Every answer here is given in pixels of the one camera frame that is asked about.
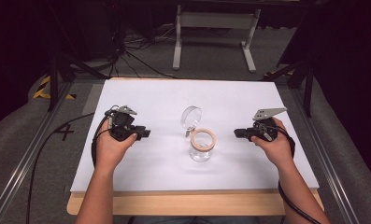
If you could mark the white metal stand frame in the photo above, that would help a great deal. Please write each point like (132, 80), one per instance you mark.
(217, 21)

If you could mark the white table cover board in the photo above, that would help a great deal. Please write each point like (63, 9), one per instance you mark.
(161, 168)

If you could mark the black tripod stand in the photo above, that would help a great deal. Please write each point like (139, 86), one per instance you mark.
(306, 77)
(57, 74)

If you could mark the clear glass jar hinged lid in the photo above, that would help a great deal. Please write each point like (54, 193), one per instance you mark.
(202, 143)

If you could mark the aluminium floor rail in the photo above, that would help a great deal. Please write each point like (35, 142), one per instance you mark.
(24, 161)
(326, 155)

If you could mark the person's right hand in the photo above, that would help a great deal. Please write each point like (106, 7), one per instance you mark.
(276, 149)

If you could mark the yellow black floor tape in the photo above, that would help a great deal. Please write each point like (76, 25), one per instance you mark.
(41, 88)

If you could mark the person's left hand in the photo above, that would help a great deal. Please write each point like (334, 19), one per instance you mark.
(111, 148)

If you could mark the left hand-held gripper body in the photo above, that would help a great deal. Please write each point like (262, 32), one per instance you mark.
(121, 122)

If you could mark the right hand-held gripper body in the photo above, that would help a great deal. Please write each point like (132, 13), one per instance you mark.
(263, 127)

